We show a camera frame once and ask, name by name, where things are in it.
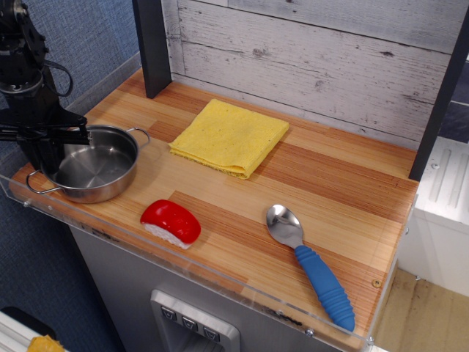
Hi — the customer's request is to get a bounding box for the clear acrylic table guard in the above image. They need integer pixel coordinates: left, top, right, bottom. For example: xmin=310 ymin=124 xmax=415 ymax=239
xmin=0 ymin=51 xmax=421 ymax=349

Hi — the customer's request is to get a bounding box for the yellow folded cloth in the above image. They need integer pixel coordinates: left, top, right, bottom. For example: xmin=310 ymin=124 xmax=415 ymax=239
xmin=169 ymin=99 xmax=289 ymax=180

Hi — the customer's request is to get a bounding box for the blue handled metal spoon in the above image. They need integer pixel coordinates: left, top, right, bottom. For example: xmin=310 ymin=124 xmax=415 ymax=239
xmin=266 ymin=205 xmax=355 ymax=332

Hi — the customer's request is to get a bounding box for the dark grey left post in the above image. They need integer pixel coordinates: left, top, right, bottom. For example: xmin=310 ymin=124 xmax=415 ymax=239
xmin=133 ymin=0 xmax=172 ymax=98

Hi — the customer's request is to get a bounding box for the white ridged side appliance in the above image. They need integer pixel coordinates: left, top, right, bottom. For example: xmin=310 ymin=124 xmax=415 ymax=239
xmin=397 ymin=137 xmax=468 ymax=296

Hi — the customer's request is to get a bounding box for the yellow object bottom left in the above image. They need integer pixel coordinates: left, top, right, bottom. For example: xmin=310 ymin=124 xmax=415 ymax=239
xmin=26 ymin=335 xmax=66 ymax=352

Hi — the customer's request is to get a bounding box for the red toy sushi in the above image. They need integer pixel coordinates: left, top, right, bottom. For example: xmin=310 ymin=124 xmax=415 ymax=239
xmin=140 ymin=199 xmax=202 ymax=249

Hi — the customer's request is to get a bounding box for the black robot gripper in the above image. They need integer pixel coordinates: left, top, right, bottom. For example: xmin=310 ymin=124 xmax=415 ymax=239
xmin=1 ymin=88 xmax=89 ymax=174

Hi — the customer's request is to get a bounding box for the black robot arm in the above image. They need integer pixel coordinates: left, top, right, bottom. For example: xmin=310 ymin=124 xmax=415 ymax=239
xmin=1 ymin=1 xmax=90 ymax=174

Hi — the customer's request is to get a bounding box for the silver dispenser button panel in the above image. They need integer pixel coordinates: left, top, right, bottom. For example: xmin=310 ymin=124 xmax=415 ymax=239
xmin=150 ymin=290 xmax=241 ymax=351

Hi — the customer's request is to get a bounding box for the stainless steel pot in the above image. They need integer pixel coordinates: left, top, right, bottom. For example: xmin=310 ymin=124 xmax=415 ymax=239
xmin=26 ymin=125 xmax=151 ymax=204

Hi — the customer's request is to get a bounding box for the grey toy fridge cabinet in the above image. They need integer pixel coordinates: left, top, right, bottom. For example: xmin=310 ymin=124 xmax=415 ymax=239
xmin=68 ymin=224 xmax=341 ymax=352

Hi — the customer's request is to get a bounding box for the dark grey post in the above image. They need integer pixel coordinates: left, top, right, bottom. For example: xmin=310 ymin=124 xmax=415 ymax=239
xmin=133 ymin=0 xmax=172 ymax=98
xmin=408 ymin=10 xmax=468 ymax=181

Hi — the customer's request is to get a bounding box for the dark grey right post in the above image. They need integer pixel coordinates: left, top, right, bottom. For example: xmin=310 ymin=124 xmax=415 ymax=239
xmin=408 ymin=10 xmax=468 ymax=181

